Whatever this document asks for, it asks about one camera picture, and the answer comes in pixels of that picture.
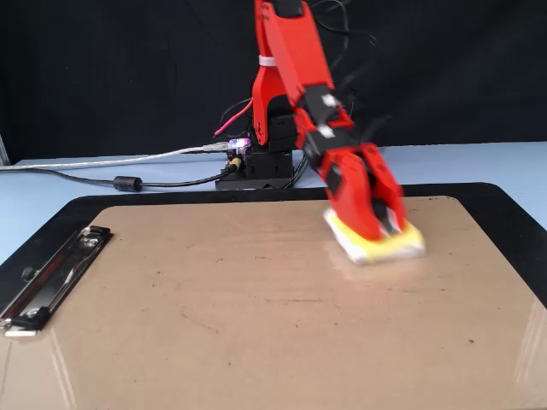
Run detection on black servo wires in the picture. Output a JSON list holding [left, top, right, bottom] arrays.
[[221, 0, 394, 189]]

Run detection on yellow sponge with black knob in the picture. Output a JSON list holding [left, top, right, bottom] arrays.
[[322, 198, 427, 267]]

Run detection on black power cable with ferrite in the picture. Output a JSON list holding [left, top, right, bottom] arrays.
[[0, 158, 245, 193]]

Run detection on black backdrop cloth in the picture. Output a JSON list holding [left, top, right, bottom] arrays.
[[0, 0, 547, 166]]

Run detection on controller circuit board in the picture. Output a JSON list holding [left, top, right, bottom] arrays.
[[226, 137, 253, 161]]

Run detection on metal clipboard clip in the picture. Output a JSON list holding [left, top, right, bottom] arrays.
[[0, 225, 113, 339]]

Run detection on brown clipboard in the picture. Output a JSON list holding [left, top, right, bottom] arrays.
[[0, 195, 547, 410]]

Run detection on red wire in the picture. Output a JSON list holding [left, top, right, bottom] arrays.
[[213, 97, 256, 137]]

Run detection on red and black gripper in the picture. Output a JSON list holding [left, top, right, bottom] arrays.
[[294, 108, 406, 243]]

